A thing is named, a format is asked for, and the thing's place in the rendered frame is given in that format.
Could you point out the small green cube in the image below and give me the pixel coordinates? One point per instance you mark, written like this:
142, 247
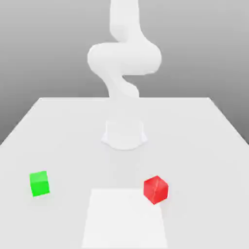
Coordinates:
39, 184

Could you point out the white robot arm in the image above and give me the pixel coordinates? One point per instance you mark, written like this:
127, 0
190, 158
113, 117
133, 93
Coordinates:
124, 58

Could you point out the small red cube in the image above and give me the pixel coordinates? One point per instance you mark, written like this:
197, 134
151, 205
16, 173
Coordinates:
155, 189

